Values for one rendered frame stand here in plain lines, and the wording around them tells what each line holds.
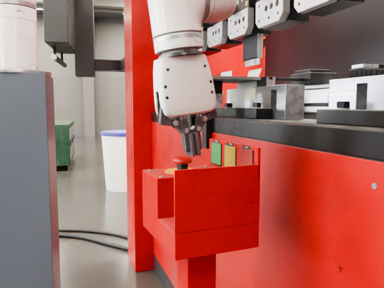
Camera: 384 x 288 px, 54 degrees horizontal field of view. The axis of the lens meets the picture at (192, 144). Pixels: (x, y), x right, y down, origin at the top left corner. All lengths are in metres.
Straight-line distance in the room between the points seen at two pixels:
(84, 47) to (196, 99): 1.96
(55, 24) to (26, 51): 1.01
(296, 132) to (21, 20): 0.80
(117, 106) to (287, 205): 10.91
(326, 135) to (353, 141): 0.07
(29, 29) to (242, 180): 0.78
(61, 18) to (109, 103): 9.52
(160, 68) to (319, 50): 1.28
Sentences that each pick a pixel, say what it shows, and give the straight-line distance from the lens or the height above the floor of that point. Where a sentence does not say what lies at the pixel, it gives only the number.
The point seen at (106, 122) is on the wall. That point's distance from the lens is 11.64.
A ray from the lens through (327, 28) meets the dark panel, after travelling 1.82.
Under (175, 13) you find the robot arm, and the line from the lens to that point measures 0.63.
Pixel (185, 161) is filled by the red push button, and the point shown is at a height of 0.80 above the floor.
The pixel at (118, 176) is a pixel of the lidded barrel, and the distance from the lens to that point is 4.07.
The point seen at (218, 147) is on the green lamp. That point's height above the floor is 0.83.
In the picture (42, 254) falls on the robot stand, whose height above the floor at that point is 0.49.
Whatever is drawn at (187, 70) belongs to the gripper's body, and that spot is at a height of 0.97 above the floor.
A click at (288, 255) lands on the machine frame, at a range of 0.87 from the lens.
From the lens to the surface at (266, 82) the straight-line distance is 1.18.
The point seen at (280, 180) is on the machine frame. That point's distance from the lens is 0.86.
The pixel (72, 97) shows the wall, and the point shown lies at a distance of 11.66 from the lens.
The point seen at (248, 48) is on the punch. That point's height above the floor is 1.10.
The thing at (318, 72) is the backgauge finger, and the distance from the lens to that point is 1.37.
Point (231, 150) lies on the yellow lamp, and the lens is 0.75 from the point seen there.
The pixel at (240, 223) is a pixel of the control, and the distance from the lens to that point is 0.68.
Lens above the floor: 0.91
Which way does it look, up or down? 6 degrees down
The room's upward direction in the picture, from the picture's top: straight up
